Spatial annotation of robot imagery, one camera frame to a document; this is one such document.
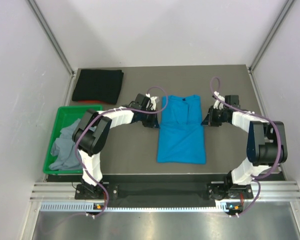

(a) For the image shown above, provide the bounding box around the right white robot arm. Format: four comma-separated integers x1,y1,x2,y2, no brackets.
201,91,288,198

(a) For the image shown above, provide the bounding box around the right aluminium frame post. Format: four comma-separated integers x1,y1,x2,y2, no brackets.
248,0,296,74

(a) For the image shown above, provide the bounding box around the aluminium frame post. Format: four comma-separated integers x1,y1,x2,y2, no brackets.
248,0,296,74
26,0,75,76

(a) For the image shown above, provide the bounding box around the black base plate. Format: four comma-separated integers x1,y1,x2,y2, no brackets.
74,181,253,207

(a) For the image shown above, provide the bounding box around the slotted cable duct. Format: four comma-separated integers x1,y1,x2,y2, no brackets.
40,202,240,213

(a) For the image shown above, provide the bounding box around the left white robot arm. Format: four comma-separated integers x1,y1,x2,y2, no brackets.
72,93,160,199

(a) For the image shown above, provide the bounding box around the folded red t shirt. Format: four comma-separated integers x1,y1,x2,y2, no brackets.
78,100,105,105

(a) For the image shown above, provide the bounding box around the left aluminium frame post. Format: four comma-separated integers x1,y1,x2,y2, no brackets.
26,0,75,76

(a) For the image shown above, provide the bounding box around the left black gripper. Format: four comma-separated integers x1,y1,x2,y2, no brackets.
139,107,160,129

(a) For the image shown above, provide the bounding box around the grey t shirt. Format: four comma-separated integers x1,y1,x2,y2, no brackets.
49,118,82,171

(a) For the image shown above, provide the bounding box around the blue t shirt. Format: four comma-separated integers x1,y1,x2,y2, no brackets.
157,95,206,165

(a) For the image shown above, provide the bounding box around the aluminium front rail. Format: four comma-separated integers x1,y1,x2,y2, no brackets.
30,182,76,202

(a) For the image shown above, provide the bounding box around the green plastic bin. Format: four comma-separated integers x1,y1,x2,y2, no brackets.
43,104,103,175

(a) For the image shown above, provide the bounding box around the folded black t shirt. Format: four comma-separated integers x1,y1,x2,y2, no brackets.
71,69,124,105

